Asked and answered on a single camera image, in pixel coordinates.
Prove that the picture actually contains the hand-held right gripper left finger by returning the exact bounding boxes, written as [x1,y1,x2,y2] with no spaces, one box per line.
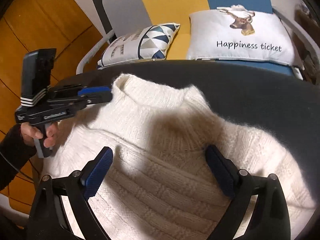
[27,146,114,240]

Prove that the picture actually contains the cream knit sweater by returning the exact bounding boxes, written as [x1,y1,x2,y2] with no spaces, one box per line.
[41,73,317,240]

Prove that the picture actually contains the person's left hand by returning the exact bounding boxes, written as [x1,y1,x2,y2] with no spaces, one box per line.
[20,124,60,148]

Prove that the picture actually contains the thin black cable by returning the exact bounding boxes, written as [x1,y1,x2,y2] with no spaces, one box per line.
[0,149,35,182]

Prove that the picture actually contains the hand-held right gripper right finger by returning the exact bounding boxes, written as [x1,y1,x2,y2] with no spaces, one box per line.
[205,144,292,240]

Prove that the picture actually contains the person's left forearm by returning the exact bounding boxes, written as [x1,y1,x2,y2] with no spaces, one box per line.
[0,124,38,193]

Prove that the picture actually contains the grey yellow blue sofa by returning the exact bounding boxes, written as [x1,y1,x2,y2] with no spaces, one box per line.
[76,0,320,83]

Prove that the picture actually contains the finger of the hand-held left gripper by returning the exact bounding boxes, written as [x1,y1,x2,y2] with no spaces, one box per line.
[81,91,113,108]
[77,86,112,97]

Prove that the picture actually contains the white deer print pillow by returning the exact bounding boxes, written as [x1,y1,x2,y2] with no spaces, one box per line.
[186,4,296,67]

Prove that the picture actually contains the triangle pattern pillow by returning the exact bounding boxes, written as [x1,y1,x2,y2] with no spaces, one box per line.
[97,23,181,70]

